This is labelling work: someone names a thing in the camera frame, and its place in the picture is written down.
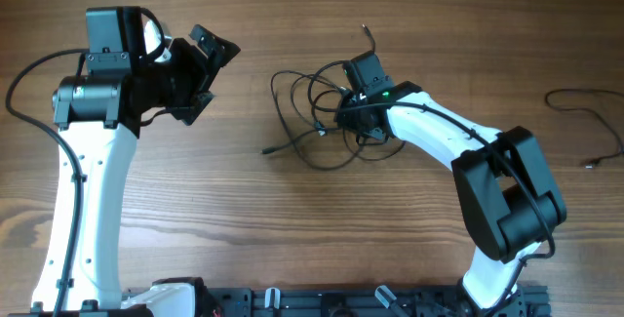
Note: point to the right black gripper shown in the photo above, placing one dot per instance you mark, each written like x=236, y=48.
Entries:
x=356, y=125

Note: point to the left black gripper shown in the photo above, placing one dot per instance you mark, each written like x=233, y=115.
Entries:
x=198, y=66

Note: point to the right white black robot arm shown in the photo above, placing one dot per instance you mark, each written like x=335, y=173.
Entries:
x=509, y=200

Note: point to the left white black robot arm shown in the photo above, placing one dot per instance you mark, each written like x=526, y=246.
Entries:
x=129, y=74

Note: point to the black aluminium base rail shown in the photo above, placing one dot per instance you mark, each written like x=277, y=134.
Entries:
x=336, y=302

